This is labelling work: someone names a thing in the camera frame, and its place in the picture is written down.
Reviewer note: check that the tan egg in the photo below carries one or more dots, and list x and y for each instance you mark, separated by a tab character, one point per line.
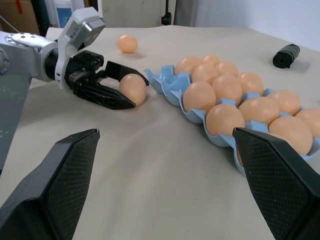
127	43
239	158
224	120
133	87
291	132
258	110
285	101
211	59
206	73
188	65
227	88
199	96
252	83
310	121
227	68

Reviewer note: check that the white container blue label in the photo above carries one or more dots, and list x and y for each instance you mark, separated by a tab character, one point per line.
66	11

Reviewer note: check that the brown cardboard box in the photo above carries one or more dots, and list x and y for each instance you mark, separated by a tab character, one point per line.
17	15

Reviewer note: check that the light blue egg tray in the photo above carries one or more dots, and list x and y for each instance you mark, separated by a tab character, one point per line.
172	87

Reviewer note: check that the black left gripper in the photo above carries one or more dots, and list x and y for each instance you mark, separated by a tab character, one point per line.
83	68

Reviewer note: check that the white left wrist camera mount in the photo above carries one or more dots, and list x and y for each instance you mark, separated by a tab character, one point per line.
75	27

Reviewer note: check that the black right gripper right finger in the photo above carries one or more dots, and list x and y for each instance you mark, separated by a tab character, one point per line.
280	185

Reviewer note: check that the black rolled bag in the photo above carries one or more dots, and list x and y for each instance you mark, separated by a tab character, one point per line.
286	55

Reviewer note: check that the black stand pole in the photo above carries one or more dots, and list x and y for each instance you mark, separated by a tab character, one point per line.
166	17

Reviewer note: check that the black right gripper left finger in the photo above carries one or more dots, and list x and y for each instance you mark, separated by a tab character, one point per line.
45	190

